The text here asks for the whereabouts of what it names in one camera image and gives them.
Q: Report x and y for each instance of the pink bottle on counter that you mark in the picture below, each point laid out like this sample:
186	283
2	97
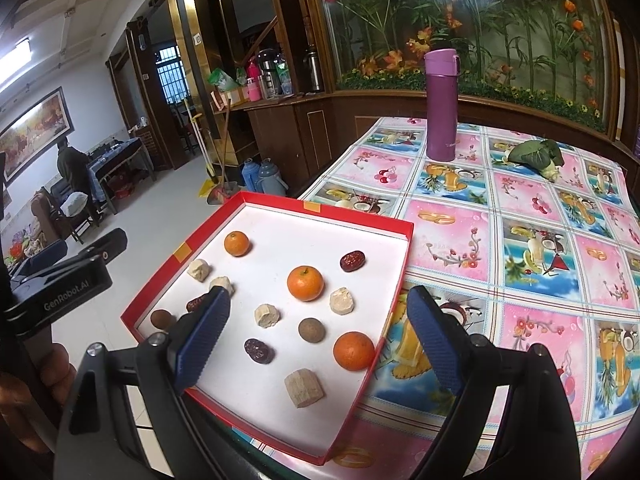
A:
253	81

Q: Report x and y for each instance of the brown kiwi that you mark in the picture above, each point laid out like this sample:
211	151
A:
162	319
311	330

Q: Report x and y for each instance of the operator left hand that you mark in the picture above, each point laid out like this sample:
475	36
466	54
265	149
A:
54	375

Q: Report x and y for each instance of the dark side table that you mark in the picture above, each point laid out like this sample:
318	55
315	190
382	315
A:
132	150

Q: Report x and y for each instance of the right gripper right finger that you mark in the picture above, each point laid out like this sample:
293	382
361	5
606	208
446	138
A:
444	341

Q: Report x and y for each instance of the green leafy vegetable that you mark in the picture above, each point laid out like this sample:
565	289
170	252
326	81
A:
542	156

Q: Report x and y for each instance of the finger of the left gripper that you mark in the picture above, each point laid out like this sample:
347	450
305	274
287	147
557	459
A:
106	248
50	255

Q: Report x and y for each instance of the blue thermos jug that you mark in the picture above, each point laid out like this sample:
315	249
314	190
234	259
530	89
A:
250	175

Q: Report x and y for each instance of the fruit print tablecloth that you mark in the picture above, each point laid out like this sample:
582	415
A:
511	256

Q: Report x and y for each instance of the steel thermos flask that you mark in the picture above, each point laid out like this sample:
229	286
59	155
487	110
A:
313	66

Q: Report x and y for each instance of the framed landscape painting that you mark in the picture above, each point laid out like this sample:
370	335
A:
34	132

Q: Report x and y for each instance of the dark wrinkled jujube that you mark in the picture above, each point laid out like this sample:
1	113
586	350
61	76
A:
258	351

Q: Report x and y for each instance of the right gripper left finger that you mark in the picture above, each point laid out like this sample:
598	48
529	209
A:
194	336

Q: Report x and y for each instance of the red white shallow box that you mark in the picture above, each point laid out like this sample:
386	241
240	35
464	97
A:
284	234

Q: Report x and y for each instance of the purple thermos bottle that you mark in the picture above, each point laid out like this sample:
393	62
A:
441	74

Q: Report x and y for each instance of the person in dark jacket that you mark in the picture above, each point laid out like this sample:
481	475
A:
73	167

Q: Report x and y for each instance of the orange mandarin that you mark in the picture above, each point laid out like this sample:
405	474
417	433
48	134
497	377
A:
305	283
237	244
353	351

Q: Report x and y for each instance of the beige sugarcane chunk small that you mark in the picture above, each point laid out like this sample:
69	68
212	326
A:
341	301

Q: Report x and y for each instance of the wooden chair with cushion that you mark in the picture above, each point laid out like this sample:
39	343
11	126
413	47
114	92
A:
69	219

